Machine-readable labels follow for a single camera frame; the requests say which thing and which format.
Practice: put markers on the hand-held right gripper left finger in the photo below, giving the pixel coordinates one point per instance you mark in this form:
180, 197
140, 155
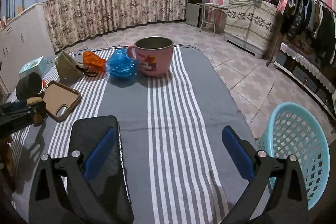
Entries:
99, 154

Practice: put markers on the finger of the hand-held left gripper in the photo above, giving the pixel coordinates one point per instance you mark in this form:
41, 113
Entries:
15, 109
15, 125

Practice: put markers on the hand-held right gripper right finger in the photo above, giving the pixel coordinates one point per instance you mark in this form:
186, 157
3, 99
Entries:
236, 154

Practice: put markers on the teal plastic basket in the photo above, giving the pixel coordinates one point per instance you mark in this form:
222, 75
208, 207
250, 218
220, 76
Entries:
296, 134

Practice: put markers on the khaki paper bag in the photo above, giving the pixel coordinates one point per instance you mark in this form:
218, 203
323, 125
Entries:
65, 66

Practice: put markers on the orange plastic bag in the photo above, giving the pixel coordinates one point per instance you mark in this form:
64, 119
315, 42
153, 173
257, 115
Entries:
92, 60

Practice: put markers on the blue plastic bag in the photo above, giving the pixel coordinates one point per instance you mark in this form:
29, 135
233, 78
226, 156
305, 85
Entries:
120, 65

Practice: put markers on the person's left hand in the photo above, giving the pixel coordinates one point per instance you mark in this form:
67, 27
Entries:
6, 161

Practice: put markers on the black textured case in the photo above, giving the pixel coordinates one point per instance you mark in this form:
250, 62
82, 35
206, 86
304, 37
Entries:
118, 187

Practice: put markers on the brown phone case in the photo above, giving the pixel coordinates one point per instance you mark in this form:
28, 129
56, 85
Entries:
60, 98

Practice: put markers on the teal tissue box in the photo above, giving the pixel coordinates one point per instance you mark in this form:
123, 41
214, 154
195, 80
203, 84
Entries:
31, 65

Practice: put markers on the grey white striped tablecloth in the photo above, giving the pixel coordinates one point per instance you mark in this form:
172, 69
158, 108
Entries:
183, 108

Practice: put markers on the white cabinet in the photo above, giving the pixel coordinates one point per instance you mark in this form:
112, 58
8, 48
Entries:
26, 35

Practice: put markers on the pink cartoon mug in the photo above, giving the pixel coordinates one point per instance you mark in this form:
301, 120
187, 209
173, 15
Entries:
155, 61

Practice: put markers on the lace covered low shelf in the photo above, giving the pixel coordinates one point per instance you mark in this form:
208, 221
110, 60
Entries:
309, 66

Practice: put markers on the cloth covered washing machine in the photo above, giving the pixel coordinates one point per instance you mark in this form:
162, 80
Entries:
249, 27

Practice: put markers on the blue floral curtain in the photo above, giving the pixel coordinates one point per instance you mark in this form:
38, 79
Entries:
105, 3

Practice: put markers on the small metal side table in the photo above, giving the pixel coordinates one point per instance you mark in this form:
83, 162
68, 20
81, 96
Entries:
212, 6

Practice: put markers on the grey water dispenser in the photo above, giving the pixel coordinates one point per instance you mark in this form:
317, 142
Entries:
195, 8

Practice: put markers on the row of hanging clothes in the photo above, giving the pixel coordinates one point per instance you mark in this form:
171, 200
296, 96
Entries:
315, 24

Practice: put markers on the pink hanging packet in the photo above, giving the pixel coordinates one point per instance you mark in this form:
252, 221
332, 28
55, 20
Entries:
283, 2

